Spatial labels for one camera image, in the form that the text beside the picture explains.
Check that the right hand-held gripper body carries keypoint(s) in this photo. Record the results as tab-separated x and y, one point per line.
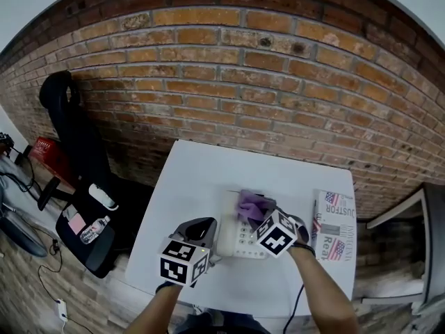
274	238

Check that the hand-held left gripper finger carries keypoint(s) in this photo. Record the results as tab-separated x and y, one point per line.
180	229
215	235

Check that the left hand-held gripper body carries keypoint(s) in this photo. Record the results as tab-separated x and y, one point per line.
177	266

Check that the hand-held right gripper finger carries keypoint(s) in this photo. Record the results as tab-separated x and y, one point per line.
270	204

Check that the purple cloth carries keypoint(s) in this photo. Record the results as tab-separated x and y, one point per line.
250	207

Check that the white desk telephone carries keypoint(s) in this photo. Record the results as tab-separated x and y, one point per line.
245	245

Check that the person's right forearm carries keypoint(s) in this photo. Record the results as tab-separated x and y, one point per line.
323	291

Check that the person's left forearm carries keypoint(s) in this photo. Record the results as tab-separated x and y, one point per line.
153	311

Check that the white telephone handset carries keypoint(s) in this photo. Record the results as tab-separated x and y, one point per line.
227	238

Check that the black wristband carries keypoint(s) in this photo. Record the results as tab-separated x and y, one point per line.
302	249
168	286

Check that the newspaper print box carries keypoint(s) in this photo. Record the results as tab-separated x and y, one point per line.
335	221

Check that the person's dark trousers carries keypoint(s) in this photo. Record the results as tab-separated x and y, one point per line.
226	324

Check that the white oval case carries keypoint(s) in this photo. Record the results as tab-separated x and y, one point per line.
101	195

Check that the clear plastic water bottle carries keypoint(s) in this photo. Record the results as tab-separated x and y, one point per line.
93	230

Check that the pink notepad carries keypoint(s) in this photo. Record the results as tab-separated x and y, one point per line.
77	224

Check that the grey paper piece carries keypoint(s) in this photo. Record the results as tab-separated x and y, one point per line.
69	211

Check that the black office chair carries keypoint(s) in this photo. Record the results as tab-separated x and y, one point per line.
76	141

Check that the red plastic crate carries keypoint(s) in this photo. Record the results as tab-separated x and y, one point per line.
48	155

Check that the dark grey rounded object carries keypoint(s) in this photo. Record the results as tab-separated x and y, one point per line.
21	238

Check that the black desk with white frame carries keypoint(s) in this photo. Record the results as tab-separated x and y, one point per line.
436	238

